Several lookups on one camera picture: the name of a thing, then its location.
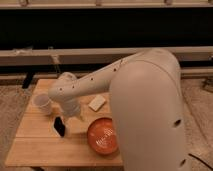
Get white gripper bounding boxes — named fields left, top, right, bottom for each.
left=60, top=99, right=84, bottom=125

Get black eraser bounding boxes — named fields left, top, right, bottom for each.
left=54, top=117, right=65, bottom=137

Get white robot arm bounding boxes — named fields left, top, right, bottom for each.
left=49, top=48, right=190, bottom=171

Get wooden table board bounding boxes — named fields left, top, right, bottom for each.
left=4, top=78, right=124, bottom=168

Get white sponge block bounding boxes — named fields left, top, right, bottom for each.
left=89, top=95, right=106, bottom=111

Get orange bowl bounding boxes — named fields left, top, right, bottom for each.
left=87, top=117, right=118, bottom=155

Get translucent plastic cup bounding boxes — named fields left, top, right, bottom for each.
left=32, top=93, right=52, bottom=116

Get white shelf rail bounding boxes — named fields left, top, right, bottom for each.
left=0, top=46, right=213, bottom=66

